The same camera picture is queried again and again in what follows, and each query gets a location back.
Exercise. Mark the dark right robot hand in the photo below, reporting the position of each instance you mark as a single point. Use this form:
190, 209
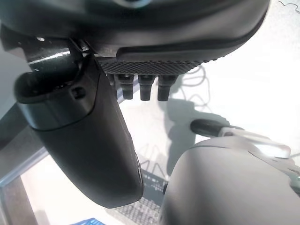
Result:
164, 28

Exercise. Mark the black robot foot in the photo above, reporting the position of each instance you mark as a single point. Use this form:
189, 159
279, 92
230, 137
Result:
206, 127

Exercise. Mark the grey robot leg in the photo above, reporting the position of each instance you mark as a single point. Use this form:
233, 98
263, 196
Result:
222, 182

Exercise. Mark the blue ribbed object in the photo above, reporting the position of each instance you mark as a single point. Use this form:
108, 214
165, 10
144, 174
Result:
91, 221

